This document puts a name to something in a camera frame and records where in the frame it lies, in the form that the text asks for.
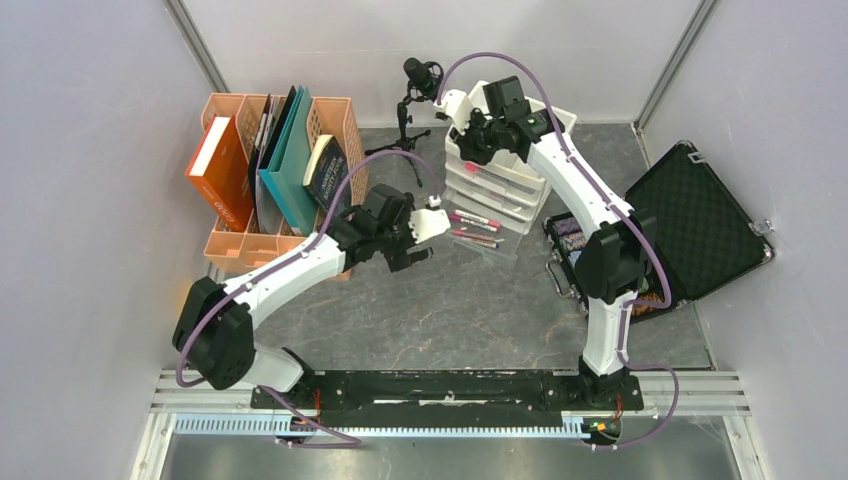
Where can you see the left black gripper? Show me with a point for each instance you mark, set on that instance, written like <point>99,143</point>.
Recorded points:
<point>398,258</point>

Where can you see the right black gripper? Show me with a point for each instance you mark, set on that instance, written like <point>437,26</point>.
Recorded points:
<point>463,141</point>

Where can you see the white plastic drawer unit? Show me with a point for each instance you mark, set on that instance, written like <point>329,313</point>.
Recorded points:
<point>506,190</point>

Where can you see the pink thin pen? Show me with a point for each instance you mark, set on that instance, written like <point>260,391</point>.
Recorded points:
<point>475,236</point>

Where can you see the magenta marker pen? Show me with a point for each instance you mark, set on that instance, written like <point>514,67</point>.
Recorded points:
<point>474,223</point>

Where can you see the clear barrel pen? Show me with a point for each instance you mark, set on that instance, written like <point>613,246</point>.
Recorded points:
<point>485,243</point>

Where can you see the dark blue hardcover book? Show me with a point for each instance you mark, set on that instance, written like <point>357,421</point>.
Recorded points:
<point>326,168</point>

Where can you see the peach plastic file organizer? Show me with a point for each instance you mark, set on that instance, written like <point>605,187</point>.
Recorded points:
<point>240,252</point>

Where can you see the orange book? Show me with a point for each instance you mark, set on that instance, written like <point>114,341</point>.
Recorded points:
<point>218,170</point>

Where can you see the pink white marker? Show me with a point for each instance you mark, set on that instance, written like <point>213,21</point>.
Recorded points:
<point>475,218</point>

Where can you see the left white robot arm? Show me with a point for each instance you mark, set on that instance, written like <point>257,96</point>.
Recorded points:
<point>215,333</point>

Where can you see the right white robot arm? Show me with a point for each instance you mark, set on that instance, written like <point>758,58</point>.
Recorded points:
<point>619,252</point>

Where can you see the black microphone on tripod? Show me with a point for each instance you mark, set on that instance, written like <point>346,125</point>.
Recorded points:
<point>423,82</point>

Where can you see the green file folder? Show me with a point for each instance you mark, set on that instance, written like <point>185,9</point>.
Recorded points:
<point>286,170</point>

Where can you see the black open carrying case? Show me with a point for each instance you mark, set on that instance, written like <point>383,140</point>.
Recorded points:
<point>705,239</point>

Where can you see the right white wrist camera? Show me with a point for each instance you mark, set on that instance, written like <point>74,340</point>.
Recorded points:
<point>456,107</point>

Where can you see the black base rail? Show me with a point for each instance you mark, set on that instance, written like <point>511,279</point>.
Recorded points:
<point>459,398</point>

